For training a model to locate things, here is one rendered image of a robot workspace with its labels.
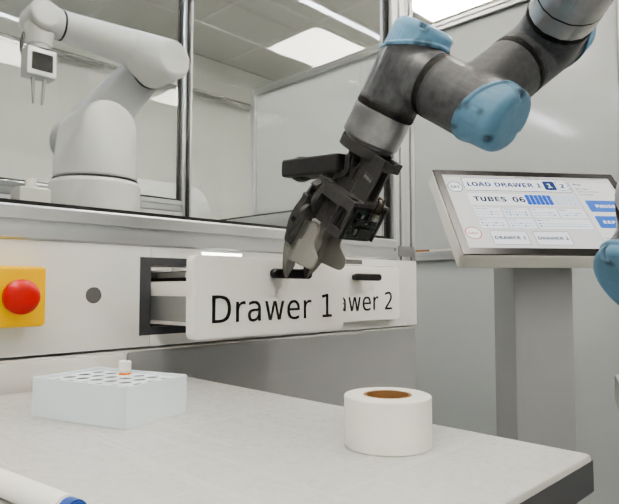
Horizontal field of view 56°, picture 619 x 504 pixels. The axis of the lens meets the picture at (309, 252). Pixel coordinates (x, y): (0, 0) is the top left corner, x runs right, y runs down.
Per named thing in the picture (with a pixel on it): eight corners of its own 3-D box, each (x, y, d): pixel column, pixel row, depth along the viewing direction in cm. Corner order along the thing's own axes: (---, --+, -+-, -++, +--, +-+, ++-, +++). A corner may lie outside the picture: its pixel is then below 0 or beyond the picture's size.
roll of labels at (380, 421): (326, 442, 47) (326, 392, 48) (386, 429, 52) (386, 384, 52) (389, 463, 42) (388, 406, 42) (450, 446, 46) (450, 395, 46)
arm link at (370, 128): (345, 93, 72) (385, 108, 78) (329, 127, 74) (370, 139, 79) (385, 118, 67) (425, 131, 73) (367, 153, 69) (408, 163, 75)
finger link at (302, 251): (290, 293, 76) (326, 234, 74) (266, 268, 79) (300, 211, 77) (306, 296, 78) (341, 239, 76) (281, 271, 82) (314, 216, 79)
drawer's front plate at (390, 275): (399, 318, 125) (399, 267, 126) (304, 324, 105) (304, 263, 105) (393, 318, 126) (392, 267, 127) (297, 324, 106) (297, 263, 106)
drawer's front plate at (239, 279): (343, 328, 95) (343, 261, 95) (192, 340, 74) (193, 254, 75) (335, 328, 96) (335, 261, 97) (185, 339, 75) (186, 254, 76)
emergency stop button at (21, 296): (42, 314, 67) (43, 279, 67) (4, 315, 64) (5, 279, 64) (32, 313, 69) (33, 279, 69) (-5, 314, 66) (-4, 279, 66)
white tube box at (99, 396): (186, 412, 59) (187, 374, 59) (125, 430, 51) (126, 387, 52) (97, 401, 64) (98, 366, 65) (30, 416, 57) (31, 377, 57)
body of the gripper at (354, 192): (332, 243, 72) (375, 156, 68) (293, 209, 78) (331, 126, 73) (371, 246, 78) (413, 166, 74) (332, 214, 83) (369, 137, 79)
